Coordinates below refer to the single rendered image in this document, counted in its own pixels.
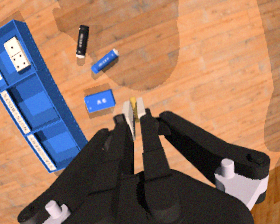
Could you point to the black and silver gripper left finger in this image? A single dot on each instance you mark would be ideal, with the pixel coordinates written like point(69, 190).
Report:
point(87, 169)

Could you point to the black aa battery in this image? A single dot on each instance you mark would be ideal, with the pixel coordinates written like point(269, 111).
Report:
point(82, 41)

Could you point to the blue nine-volt battery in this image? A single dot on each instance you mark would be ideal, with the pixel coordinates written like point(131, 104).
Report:
point(100, 100)

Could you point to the gold bolt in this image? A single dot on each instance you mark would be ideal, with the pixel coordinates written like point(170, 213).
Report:
point(134, 106)

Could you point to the blue three-compartment bin rack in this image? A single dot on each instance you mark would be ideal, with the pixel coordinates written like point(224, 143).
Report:
point(25, 90)

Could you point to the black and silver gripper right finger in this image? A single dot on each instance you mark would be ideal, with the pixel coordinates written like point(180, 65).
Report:
point(239, 171)

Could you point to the blue aa battery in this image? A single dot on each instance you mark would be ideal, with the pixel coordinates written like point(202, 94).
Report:
point(104, 61)

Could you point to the white domino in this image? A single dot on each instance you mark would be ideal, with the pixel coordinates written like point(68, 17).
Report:
point(17, 54)

